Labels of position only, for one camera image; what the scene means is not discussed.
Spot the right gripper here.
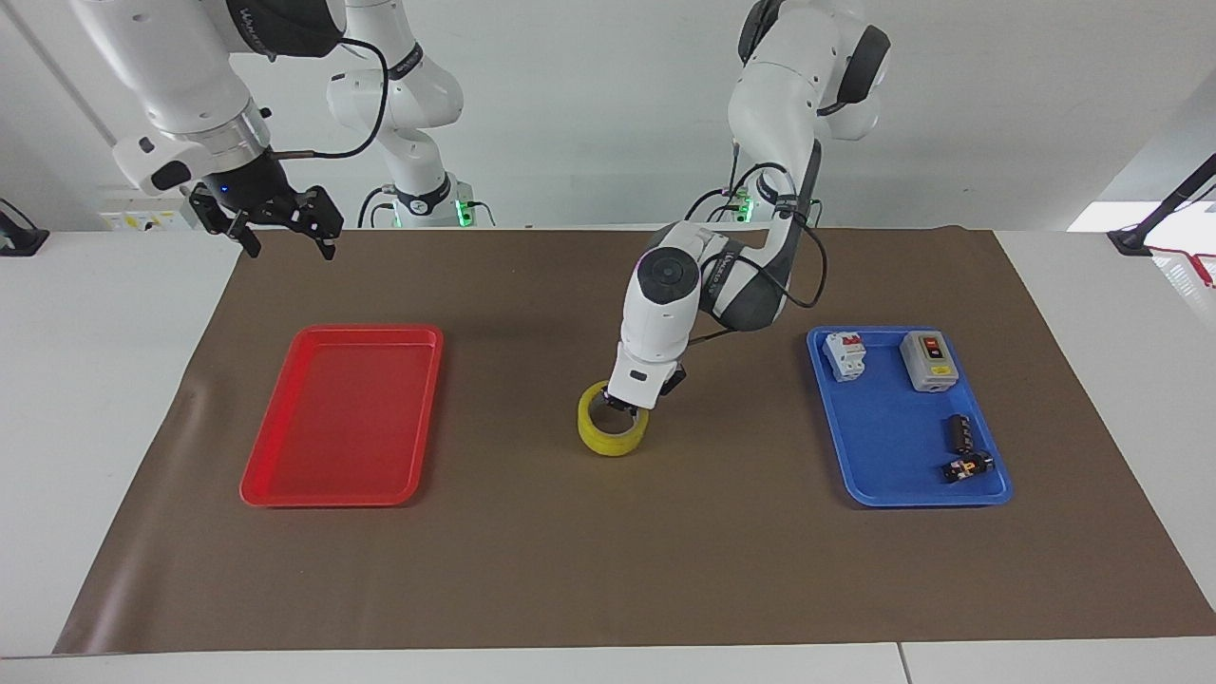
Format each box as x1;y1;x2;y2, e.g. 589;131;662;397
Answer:
188;150;345;262

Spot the yellow tape roll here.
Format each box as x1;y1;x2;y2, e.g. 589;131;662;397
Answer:
578;379;652;458

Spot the white circuit breaker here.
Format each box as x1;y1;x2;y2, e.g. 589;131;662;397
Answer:
823;332;867;383

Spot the red plastic tray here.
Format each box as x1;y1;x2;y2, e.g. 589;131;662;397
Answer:
239;324;445;508

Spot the blue plastic tray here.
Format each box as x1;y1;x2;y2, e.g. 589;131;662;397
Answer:
807;326;1014;508

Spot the black stand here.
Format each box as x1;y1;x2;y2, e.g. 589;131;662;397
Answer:
0;197;50;257
1107;152;1216;257

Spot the black and orange small part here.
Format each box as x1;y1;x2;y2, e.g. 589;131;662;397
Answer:
941;451;996;484

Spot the black cable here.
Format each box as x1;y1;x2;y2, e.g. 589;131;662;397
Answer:
266;38;392;161
684;162;829;347
357;184;398;230

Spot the grey switch box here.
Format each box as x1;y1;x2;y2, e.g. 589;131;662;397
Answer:
900;330;955;393

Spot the red cable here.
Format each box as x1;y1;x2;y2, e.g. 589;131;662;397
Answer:
1148;245;1216;288

